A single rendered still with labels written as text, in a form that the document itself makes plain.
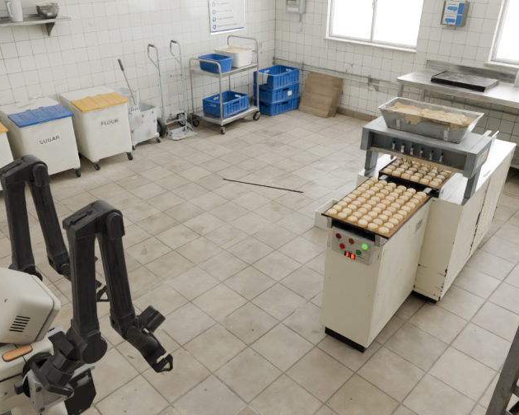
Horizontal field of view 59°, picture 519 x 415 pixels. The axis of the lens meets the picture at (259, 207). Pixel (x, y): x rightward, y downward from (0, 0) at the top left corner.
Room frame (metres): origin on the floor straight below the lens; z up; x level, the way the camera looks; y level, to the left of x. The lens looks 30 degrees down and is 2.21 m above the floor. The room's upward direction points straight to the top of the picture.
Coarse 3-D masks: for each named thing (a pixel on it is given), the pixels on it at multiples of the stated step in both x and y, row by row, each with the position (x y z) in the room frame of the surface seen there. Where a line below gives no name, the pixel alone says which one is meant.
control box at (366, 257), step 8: (336, 232) 2.14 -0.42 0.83; (344, 232) 2.12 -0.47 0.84; (336, 240) 2.14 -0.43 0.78; (344, 240) 2.10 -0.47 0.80; (360, 240) 2.05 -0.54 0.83; (368, 240) 2.04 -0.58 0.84; (336, 248) 2.13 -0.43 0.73; (344, 248) 2.10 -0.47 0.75; (352, 248) 2.07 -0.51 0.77; (360, 248) 2.04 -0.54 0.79; (368, 248) 2.02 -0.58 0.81; (360, 256) 2.04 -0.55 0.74; (368, 256) 2.01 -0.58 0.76; (368, 264) 2.01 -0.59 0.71
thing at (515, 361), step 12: (516, 336) 0.72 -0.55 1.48; (516, 348) 0.71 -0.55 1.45; (516, 360) 0.70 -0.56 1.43; (504, 372) 0.71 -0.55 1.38; (516, 372) 0.70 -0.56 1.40; (504, 384) 0.71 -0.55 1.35; (516, 384) 0.71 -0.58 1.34; (492, 396) 0.72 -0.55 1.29; (504, 396) 0.70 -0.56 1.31; (492, 408) 0.71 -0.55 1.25; (504, 408) 0.70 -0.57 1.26
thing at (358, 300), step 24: (408, 240) 2.29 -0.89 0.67; (336, 264) 2.16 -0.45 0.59; (360, 264) 2.07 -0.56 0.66; (384, 264) 2.04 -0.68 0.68; (408, 264) 2.36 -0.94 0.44; (336, 288) 2.15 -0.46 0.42; (360, 288) 2.06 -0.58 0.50; (384, 288) 2.09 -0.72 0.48; (408, 288) 2.44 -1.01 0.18; (336, 312) 2.14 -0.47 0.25; (360, 312) 2.04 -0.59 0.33; (384, 312) 2.14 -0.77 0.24; (336, 336) 2.16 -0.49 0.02; (360, 336) 2.03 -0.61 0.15
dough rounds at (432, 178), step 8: (392, 168) 2.78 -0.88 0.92; (400, 168) 2.78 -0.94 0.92; (408, 168) 2.82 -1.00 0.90; (416, 168) 2.79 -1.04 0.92; (424, 168) 2.78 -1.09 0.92; (432, 168) 2.82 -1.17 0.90; (400, 176) 2.69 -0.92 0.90; (408, 176) 2.66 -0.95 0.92; (416, 176) 2.65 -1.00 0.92; (424, 176) 2.65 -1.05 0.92; (432, 176) 2.66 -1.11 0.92; (440, 176) 2.65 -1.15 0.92; (448, 176) 2.69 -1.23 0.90; (432, 184) 2.54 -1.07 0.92; (440, 184) 2.58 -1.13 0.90
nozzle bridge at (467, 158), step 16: (368, 128) 2.84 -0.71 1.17; (384, 128) 2.82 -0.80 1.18; (368, 144) 2.85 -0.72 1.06; (384, 144) 2.85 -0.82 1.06; (400, 144) 2.78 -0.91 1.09; (416, 144) 2.72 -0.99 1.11; (432, 144) 2.57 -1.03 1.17; (448, 144) 2.56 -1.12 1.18; (464, 144) 2.56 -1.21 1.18; (480, 144) 2.56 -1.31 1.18; (368, 160) 2.93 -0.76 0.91; (416, 160) 2.66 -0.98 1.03; (432, 160) 2.63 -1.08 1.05; (448, 160) 2.59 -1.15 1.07; (464, 160) 2.53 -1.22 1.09; (480, 160) 2.52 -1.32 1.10; (464, 176) 2.44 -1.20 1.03
